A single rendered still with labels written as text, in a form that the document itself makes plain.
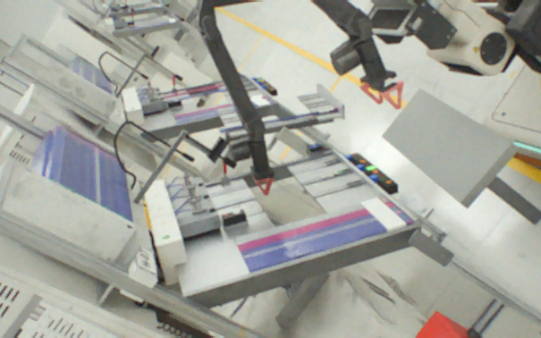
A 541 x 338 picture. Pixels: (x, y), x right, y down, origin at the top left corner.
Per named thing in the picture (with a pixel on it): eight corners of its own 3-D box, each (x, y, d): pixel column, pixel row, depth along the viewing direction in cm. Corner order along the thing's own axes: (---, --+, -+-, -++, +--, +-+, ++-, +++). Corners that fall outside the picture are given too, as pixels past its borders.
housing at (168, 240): (172, 212, 223) (163, 178, 217) (192, 278, 179) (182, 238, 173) (150, 217, 221) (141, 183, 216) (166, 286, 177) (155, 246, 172)
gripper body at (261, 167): (257, 181, 202) (254, 161, 199) (249, 171, 211) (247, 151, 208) (275, 176, 203) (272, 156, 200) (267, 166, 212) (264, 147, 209)
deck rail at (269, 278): (419, 240, 177) (418, 222, 174) (423, 243, 175) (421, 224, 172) (187, 311, 163) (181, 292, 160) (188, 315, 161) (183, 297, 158)
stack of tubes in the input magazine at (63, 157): (123, 161, 209) (54, 122, 198) (133, 223, 164) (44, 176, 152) (104, 190, 211) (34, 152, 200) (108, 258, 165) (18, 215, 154)
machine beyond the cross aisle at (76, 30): (222, 45, 719) (82, -56, 638) (237, 57, 645) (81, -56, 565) (159, 136, 736) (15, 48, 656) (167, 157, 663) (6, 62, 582)
